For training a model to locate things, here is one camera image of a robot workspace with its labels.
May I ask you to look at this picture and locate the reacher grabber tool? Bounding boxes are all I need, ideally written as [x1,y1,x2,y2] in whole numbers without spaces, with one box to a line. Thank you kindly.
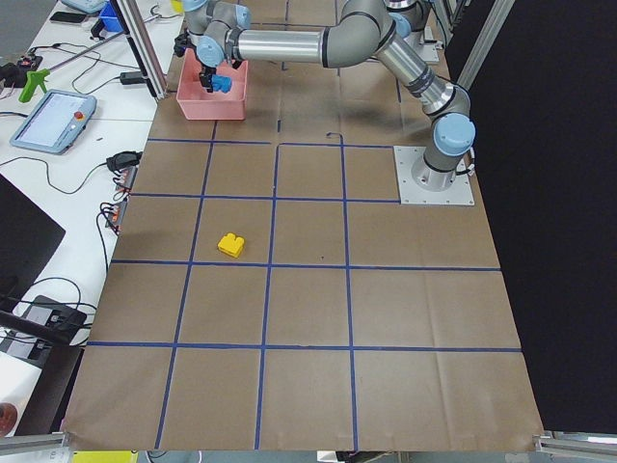
[18,32,124,103]

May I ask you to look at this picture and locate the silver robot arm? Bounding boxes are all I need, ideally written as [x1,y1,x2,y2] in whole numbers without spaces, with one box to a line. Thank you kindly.
[182,1,476,175]
[182,0,252,36]

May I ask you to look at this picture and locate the pink plastic box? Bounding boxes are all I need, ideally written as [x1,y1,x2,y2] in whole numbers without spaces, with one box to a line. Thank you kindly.
[176,49,249,121]

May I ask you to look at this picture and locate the blue storage bin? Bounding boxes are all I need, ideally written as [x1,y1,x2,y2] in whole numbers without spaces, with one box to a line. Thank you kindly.
[98,1,124,33]

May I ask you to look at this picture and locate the blue toy block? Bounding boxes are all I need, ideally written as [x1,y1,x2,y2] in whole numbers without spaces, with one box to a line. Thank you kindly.
[210,74,232,94]

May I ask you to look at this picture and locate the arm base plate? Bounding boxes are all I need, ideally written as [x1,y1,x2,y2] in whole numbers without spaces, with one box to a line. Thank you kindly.
[393,146,475,206]

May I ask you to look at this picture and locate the robot teach pendant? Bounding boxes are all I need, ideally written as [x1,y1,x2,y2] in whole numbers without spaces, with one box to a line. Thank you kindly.
[10,90,97,154]

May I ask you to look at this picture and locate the black power adapter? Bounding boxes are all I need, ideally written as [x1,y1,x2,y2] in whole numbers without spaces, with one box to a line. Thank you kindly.
[119,71,145,86]

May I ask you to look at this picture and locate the black smartphone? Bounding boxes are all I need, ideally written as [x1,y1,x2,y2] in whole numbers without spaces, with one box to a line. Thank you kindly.
[49,12,88,25]

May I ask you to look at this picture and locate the yellow toy block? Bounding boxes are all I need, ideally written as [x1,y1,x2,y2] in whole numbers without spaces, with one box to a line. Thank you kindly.
[217,232,246,259]

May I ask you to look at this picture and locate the aluminium frame post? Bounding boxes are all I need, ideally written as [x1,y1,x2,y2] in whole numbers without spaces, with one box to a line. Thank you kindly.
[110,0,167,100]

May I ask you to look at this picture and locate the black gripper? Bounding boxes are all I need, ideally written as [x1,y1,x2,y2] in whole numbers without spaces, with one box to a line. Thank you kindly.
[199,65,217,93]

